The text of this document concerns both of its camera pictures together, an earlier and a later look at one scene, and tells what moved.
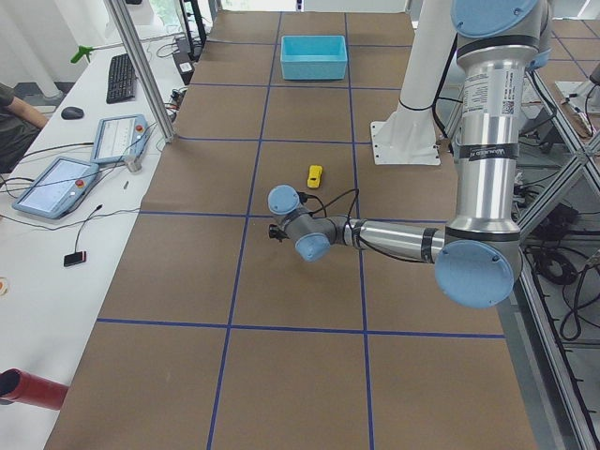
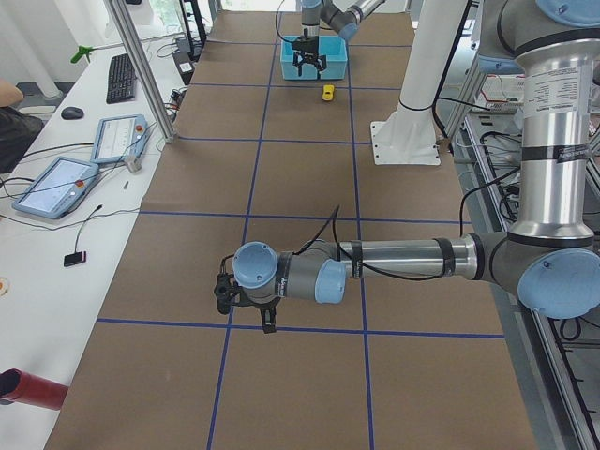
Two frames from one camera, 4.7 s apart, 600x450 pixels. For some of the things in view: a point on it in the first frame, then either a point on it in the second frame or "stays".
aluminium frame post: x=137 y=59 stays
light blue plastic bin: x=313 y=57 stays
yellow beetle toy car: x=314 y=176 to x=328 y=92
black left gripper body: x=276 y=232 to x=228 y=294
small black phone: x=74 y=259 stays
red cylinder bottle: x=17 y=386 stays
